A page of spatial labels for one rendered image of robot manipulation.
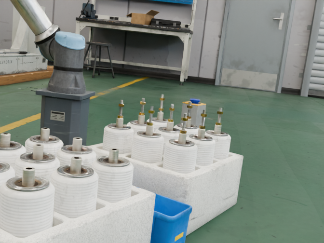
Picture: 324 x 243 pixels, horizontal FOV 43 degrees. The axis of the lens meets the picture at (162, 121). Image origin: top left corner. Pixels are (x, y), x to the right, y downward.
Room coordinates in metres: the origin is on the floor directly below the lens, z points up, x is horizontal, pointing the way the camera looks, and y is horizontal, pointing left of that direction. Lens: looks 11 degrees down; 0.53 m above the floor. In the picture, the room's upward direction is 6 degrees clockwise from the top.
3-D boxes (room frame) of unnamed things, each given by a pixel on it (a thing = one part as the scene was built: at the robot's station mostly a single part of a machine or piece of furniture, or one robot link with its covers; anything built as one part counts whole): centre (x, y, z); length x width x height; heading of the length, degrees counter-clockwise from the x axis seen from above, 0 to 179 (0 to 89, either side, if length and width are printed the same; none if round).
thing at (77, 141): (0.98, 0.20, 0.26); 0.02 x 0.02 x 0.03
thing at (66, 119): (1.67, 0.40, 0.15); 0.19 x 0.19 x 0.30; 83
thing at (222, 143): (1.38, -0.19, 0.16); 0.10 x 0.10 x 0.18
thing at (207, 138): (1.28, -0.13, 0.25); 0.08 x 0.08 x 0.01
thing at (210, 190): (1.34, -0.03, 0.09); 0.39 x 0.39 x 0.18; 58
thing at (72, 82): (1.67, 0.40, 0.35); 0.15 x 0.15 x 0.10
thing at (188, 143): (1.18, -0.06, 0.25); 0.08 x 0.08 x 0.01
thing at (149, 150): (1.24, 0.04, 0.16); 0.10 x 0.10 x 0.18
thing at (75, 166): (0.82, 0.17, 0.26); 0.02 x 0.02 x 0.03
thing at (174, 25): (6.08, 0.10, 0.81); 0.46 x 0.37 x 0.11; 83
